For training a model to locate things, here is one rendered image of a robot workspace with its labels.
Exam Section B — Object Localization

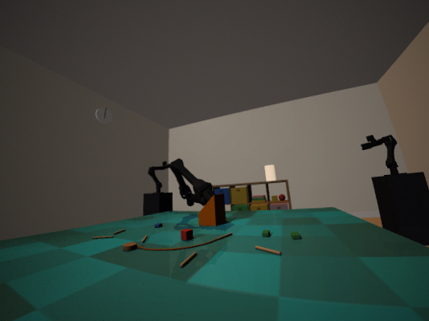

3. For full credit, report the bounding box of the round wooden button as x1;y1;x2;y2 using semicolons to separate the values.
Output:
123;242;137;251

